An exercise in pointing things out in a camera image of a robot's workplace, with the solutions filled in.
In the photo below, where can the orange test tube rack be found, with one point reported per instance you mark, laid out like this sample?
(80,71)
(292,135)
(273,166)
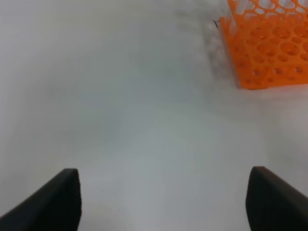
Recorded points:
(267,41)

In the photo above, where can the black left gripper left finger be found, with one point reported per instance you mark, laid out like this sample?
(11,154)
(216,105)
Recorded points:
(56,206)

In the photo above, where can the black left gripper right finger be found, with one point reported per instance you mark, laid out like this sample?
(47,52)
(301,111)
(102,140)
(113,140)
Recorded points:
(274,205)

